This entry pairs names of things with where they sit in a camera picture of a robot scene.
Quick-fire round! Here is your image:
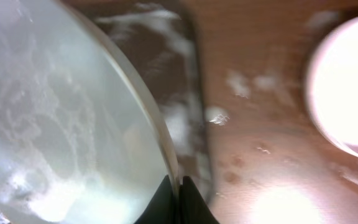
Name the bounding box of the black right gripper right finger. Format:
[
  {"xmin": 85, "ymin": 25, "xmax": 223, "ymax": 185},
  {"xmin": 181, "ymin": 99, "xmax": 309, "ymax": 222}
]
[{"xmin": 179, "ymin": 176, "xmax": 219, "ymax": 224}]

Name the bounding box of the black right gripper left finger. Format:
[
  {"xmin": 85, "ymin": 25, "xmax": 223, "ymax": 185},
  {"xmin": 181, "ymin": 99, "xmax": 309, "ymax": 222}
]
[{"xmin": 135, "ymin": 175, "xmax": 176, "ymax": 224}]

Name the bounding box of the pale grey plate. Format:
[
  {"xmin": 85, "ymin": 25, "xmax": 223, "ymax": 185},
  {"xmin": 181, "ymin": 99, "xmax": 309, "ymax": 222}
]
[{"xmin": 0, "ymin": 0, "xmax": 178, "ymax": 223}]

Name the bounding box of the pale pink plate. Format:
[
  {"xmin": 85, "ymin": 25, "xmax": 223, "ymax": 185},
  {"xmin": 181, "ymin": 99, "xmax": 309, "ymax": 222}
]
[{"xmin": 305, "ymin": 16, "xmax": 358, "ymax": 157}]

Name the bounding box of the large black soapy tray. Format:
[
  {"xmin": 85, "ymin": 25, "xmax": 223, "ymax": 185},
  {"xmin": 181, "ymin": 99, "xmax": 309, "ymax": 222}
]
[{"xmin": 68, "ymin": 0, "xmax": 214, "ymax": 202}]

